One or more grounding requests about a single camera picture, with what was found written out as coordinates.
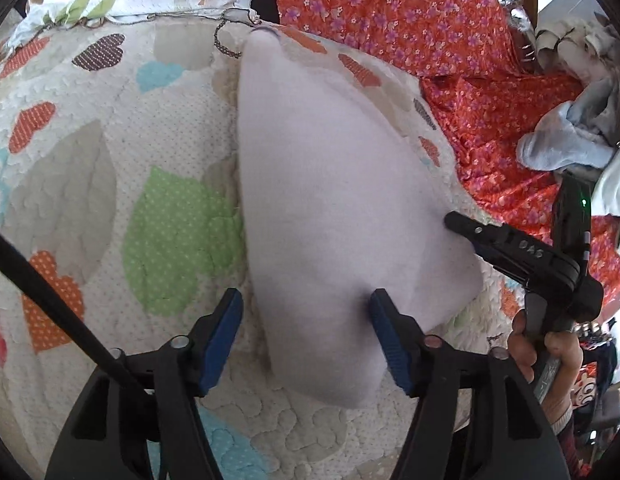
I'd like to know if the white fleece garment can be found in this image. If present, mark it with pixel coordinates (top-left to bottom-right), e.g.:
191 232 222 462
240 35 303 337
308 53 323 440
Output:
236 27 483 408

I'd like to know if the white towel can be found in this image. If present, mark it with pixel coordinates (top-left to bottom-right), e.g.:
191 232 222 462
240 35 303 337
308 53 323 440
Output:
592 157 620 218

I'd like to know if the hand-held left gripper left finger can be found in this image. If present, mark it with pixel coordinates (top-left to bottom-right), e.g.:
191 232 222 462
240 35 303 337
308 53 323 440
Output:
44 287 244 480

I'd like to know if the heart patterned quilt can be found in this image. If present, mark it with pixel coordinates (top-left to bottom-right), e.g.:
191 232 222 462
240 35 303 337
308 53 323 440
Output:
0 20 521 480

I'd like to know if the pile of beige clothes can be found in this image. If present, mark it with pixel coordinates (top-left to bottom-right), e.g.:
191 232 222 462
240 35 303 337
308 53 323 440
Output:
532 15 620 86

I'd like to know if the person's right hand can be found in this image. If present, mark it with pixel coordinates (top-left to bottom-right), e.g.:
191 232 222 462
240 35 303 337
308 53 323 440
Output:
507 307 584 413

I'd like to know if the orange floral cloth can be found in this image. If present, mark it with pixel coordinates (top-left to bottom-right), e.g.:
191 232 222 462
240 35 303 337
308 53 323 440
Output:
275 0 620 311

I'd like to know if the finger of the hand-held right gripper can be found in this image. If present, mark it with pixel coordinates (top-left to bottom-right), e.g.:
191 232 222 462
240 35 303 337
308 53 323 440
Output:
442 210 580 292

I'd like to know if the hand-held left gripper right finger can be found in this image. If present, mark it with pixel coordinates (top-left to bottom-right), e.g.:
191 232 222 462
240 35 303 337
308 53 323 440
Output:
368 287 573 480

